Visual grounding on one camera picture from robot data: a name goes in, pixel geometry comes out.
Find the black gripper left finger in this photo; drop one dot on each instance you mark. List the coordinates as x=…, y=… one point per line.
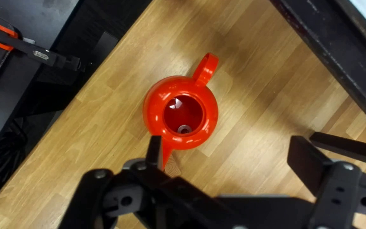
x=149, y=199

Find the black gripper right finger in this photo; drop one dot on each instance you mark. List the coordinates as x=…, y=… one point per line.
x=344, y=191

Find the red toy kettle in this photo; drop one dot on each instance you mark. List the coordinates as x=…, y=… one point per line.
x=158, y=97

